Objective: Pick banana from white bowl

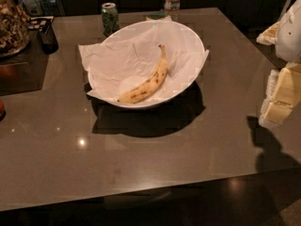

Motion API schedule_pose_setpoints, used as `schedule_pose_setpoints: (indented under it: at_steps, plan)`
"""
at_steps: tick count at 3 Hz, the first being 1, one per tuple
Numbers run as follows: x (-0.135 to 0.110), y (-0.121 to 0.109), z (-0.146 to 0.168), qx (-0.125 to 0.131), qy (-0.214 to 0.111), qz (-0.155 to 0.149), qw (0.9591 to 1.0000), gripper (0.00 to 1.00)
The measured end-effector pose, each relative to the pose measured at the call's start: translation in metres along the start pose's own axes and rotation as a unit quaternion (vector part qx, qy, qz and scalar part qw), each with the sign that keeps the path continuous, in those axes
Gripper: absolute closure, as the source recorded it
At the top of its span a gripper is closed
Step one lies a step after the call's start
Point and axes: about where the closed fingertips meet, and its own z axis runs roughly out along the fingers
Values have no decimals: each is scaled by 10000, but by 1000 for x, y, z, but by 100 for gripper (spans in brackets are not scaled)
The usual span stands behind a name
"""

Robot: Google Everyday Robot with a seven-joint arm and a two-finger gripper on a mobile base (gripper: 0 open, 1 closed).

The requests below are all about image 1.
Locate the white paper liner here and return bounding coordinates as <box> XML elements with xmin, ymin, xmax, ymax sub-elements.
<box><xmin>78</xmin><ymin>15</ymin><xmax>210</xmax><ymax>105</ymax></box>

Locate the white bowl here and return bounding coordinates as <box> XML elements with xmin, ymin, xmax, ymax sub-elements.
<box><xmin>87</xmin><ymin>19</ymin><xmax>206</xmax><ymax>110</ymax></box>

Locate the red round object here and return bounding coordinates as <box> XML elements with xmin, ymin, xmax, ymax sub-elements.
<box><xmin>0</xmin><ymin>100</ymin><xmax>5</xmax><ymax>119</ymax></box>

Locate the green item behind bowl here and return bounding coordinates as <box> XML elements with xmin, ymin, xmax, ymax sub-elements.
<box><xmin>146</xmin><ymin>9</ymin><xmax>166</xmax><ymax>20</ymax></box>

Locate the dark tray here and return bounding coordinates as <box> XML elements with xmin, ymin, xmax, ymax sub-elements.
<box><xmin>0</xmin><ymin>31</ymin><xmax>49</xmax><ymax>96</ymax></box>

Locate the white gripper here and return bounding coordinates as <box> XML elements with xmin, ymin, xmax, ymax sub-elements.
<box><xmin>256</xmin><ymin>0</ymin><xmax>301</xmax><ymax>129</ymax></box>

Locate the green soda can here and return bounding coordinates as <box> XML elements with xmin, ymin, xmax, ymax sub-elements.
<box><xmin>102</xmin><ymin>3</ymin><xmax>119</xmax><ymax>37</ymax></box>

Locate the yellow spotted banana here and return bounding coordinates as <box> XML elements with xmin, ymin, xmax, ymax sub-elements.
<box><xmin>118</xmin><ymin>44</ymin><xmax>168</xmax><ymax>104</ymax></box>

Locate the black box with lid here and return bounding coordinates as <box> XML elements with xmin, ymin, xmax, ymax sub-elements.
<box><xmin>27</xmin><ymin>16</ymin><xmax>58</xmax><ymax>55</ymax></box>

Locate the clear plastic water bottle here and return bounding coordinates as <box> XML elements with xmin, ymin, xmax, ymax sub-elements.
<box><xmin>164</xmin><ymin>0</ymin><xmax>181</xmax><ymax>20</ymax></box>

